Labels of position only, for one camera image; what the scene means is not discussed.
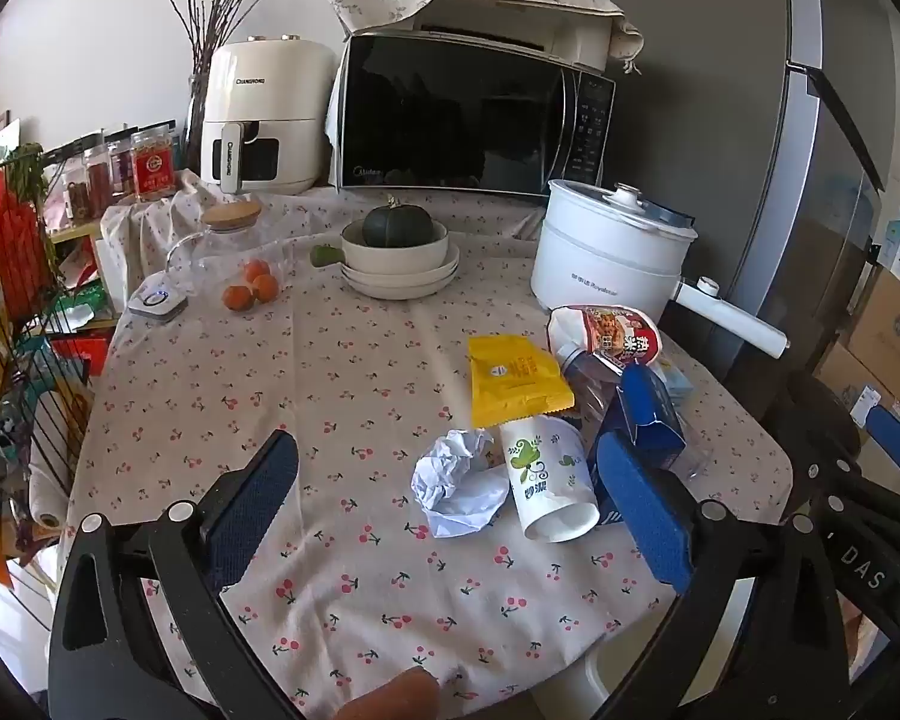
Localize glass jar with wooden lid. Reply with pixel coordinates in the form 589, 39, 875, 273
195, 200, 293, 308

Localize brown cardboard box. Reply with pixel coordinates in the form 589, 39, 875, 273
814, 345, 900, 421
847, 270, 900, 400

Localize glass vase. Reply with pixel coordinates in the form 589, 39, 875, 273
186, 73, 211, 170

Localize dry branches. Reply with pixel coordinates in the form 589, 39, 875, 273
157, 0, 286, 83

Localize white paper cup green print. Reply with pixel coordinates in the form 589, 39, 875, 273
499, 414, 601, 543

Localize grey refrigerator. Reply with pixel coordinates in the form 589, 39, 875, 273
611, 0, 900, 391

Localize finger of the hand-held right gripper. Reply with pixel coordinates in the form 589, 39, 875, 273
791, 382, 900, 500
810, 491, 900, 642

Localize cherry print tablecloth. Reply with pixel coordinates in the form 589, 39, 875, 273
49, 165, 796, 702

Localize red label spice jar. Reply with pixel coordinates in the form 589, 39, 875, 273
131, 129, 177, 202

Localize black microwave oven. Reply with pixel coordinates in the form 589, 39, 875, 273
328, 11, 617, 200

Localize clear jar of red spice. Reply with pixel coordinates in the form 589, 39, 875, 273
82, 144, 113, 220
109, 136, 136, 200

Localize cream air fryer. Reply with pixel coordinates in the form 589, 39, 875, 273
200, 34, 338, 196

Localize dark green squash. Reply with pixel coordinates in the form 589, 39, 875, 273
364, 195, 434, 248

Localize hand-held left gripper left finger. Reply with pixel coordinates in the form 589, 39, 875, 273
49, 429, 323, 720

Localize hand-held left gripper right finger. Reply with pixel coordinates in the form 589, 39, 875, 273
595, 431, 850, 720

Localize blue and white carton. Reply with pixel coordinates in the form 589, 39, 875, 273
592, 364, 687, 530

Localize person's left hand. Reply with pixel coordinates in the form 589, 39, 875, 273
343, 666, 445, 720

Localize white cable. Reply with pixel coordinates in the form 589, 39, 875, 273
166, 231, 205, 278

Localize white paper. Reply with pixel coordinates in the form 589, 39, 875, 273
411, 429, 511, 539

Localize yellow snack packet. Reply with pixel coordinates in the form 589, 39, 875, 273
469, 335, 575, 428

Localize white electric cooking pot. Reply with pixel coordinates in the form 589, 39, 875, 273
530, 180, 791, 359

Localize cream plate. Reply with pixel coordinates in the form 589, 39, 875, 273
341, 262, 458, 301
343, 244, 460, 287

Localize black wire rack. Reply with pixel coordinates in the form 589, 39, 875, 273
0, 157, 95, 541

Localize red and white snack packet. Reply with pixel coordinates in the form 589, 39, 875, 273
546, 305, 668, 372

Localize white round-button device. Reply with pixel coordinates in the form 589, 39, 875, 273
127, 275, 188, 323

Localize cream bowl with green handle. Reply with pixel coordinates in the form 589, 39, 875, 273
311, 219, 449, 272

